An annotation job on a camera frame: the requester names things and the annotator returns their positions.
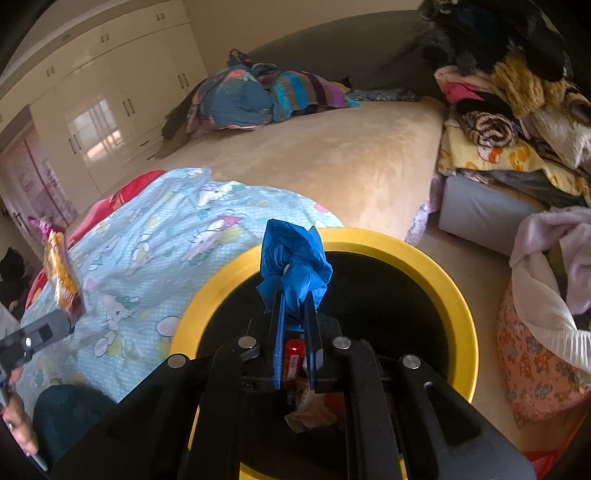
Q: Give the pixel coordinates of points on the blue floral quilt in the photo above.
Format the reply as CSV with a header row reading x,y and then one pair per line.
x,y
235,99

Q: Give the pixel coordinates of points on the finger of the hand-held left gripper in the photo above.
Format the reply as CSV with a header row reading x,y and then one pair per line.
x,y
46,330

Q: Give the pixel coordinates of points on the grey storage box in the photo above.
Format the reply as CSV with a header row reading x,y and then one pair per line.
x,y
480,212

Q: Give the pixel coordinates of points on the yellow rimmed black bin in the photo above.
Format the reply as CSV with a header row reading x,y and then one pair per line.
x,y
392,248

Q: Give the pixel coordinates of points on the cream wardrobe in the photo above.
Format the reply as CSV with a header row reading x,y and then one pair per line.
x,y
115,92

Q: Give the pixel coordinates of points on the pink cloth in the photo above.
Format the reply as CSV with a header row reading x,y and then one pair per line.
x,y
461,85

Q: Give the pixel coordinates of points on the red tube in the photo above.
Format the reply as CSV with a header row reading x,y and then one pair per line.
x,y
294,360

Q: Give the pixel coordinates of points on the purple foil candy wrapper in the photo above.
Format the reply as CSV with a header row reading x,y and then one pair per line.
x,y
39,226

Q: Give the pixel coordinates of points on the person's left hand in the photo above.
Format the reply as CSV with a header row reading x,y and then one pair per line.
x,y
18,415

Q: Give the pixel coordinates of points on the red blanket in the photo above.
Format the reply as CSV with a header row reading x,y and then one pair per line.
x,y
138,184

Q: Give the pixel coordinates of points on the blue cartoon printed blanket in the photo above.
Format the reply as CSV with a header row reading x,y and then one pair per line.
x,y
161,258

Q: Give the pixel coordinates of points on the blue plastic bag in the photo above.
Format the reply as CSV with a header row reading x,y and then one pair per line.
x,y
291,254

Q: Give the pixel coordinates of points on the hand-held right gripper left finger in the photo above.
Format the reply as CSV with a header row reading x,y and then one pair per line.
x,y
278,350

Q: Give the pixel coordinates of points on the beige bed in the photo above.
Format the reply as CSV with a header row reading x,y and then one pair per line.
x,y
346,161

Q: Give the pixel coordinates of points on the tan fur garment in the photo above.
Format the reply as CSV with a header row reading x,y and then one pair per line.
x,y
568,124

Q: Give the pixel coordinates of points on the striped blanket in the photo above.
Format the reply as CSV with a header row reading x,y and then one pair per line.
x,y
304,92

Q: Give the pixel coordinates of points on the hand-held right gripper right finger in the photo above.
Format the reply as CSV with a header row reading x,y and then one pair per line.
x,y
310,350

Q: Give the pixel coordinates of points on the olive cloth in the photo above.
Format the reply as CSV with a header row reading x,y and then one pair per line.
x,y
170,146

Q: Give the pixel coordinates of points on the yellow cartoon blanket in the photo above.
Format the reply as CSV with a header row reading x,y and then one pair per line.
x,y
512,161

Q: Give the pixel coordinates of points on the person's teal trousers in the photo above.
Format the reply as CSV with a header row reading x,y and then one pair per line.
x,y
74,424

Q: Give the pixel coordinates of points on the yellow knit garment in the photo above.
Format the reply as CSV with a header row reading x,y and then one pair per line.
x,y
521,83

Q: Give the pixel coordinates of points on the orange floral fabric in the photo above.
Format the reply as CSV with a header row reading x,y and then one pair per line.
x,y
531,369

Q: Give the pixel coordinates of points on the beige paper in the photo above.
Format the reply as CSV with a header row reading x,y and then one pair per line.
x,y
311,410

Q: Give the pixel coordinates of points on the tiger striped cloth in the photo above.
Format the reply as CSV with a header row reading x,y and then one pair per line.
x,y
489,129

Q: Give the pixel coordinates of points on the black plush toy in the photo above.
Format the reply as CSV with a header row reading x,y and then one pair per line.
x,y
11,277

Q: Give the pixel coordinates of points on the dark brown cloth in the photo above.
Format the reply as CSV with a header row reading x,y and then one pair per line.
x,y
178,115

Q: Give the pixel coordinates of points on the grey patterned cloth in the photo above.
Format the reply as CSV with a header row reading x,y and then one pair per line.
x,y
383,94

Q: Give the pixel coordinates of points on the printed snack packet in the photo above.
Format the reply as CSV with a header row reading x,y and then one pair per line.
x,y
62,277

